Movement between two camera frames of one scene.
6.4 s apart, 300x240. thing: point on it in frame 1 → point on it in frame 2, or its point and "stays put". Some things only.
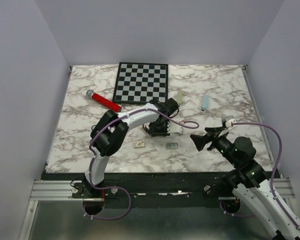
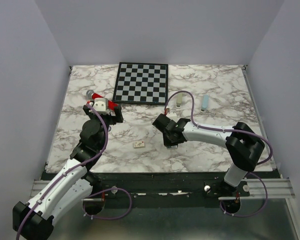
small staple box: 139,144 stays put
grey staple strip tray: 172,145 stays put
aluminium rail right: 283,188 stays put
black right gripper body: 223,144 → 168,141
